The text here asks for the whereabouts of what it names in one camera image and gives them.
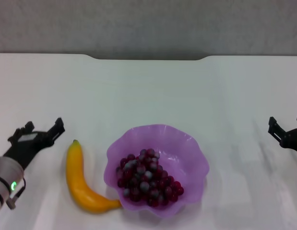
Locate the purple wavy plastic bowl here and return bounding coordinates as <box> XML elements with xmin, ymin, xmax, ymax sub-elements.
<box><xmin>104</xmin><ymin>124</ymin><xmax>210</xmax><ymax>218</ymax></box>

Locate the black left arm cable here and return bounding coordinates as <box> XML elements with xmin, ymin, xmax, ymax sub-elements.
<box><xmin>7</xmin><ymin>176</ymin><xmax>27</xmax><ymax>210</ymax></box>

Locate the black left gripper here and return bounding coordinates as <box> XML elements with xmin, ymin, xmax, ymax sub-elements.
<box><xmin>3</xmin><ymin>116</ymin><xmax>66</xmax><ymax>171</ymax></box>

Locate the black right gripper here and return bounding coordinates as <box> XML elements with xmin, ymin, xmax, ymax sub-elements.
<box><xmin>267</xmin><ymin>113</ymin><xmax>297</xmax><ymax>158</ymax></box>

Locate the red purple grape bunch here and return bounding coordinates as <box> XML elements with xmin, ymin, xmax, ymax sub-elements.
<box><xmin>115</xmin><ymin>148</ymin><xmax>185</xmax><ymax>207</ymax></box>

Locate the yellow banana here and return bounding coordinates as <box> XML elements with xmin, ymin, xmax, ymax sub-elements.
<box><xmin>66</xmin><ymin>139</ymin><xmax>122</xmax><ymax>214</ymax></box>

